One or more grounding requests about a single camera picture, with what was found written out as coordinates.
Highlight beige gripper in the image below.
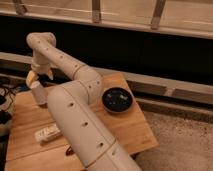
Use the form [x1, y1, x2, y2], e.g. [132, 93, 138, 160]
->
[26, 70, 49, 106]

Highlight red brown pocket knife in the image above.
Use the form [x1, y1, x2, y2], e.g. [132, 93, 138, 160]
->
[65, 146, 74, 156]

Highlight black cables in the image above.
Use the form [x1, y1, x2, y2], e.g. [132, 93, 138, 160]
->
[0, 76, 21, 126]

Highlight white plastic bottle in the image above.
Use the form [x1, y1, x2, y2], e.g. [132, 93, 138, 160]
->
[34, 124, 61, 143]

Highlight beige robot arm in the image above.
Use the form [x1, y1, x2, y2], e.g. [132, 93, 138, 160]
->
[27, 32, 142, 171]

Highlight dark round bowl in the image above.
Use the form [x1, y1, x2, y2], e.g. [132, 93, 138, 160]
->
[102, 87, 133, 113]

